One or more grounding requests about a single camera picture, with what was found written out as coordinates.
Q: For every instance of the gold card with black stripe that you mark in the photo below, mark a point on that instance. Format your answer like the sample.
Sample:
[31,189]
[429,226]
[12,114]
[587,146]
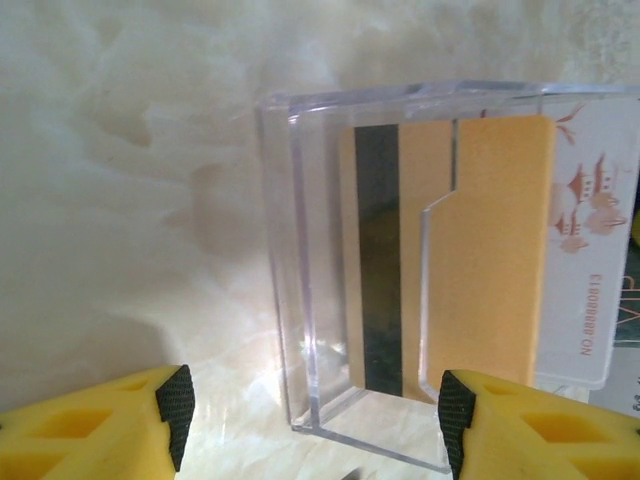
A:
[490,250]

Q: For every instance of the dark VIP card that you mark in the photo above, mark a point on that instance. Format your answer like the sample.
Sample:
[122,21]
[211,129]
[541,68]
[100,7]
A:
[627,310]

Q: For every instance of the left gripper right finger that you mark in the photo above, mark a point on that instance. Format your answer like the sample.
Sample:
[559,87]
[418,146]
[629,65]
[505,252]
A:
[550,440]

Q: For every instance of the white card with pagoda print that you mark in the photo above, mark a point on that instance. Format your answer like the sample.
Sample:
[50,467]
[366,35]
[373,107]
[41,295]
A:
[585,225]

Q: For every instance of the clear acrylic card box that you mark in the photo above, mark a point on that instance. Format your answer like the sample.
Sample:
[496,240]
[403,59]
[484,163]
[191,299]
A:
[310,300]

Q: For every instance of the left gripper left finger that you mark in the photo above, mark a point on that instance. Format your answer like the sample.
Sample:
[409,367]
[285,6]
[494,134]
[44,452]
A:
[125,400]

